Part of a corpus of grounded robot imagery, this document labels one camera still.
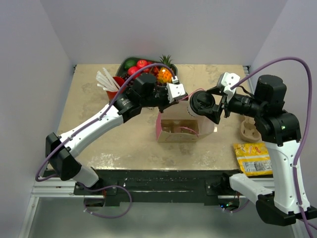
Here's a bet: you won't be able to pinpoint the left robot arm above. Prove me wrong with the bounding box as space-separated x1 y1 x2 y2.
46 73 186 194

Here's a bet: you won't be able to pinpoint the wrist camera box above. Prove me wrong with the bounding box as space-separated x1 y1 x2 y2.
166 83 186 103
217 72 240 103

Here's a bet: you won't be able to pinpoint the paper bag pink handles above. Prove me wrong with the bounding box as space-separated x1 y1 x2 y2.
156 94 215 143

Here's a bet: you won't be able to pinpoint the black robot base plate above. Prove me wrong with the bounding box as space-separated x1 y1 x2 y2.
75 170 240 206

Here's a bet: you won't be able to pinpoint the aluminium frame rail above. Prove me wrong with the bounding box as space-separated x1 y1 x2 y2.
31 176 293 198

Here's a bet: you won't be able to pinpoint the red apple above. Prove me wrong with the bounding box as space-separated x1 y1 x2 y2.
127 66 139 76
136 59 148 69

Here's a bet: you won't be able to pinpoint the dark green fruit tray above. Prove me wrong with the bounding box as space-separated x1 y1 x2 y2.
116 57 178 80

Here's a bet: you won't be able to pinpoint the yellow snack bag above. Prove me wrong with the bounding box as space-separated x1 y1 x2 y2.
233 142 273 177

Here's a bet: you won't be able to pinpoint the dark red grape bunch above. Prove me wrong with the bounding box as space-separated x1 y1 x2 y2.
121 73 169 87

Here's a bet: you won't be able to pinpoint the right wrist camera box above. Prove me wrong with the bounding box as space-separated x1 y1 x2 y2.
217 72 240 103

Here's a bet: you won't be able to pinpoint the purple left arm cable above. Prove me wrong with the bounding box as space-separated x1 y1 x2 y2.
34 63 179 219

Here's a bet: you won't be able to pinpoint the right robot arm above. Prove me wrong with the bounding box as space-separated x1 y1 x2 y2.
191 73 317 226

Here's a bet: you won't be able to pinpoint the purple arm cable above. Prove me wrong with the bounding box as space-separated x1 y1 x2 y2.
34 63 179 219
222 56 317 238

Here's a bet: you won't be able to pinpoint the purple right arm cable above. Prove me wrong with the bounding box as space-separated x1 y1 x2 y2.
222 56 317 238

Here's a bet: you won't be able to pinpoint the orange plastic pineapple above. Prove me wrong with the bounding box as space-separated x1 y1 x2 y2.
157 55 173 84

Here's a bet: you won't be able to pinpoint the green lime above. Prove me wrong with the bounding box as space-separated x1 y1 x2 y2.
124 59 137 70

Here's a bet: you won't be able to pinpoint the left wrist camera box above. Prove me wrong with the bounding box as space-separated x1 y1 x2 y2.
166 83 186 103

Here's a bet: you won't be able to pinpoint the brown cardboard cup carrier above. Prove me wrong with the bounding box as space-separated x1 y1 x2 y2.
239 116 262 143

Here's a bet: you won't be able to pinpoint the red plastic cup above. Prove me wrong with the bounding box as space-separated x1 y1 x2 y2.
106 76 125 101

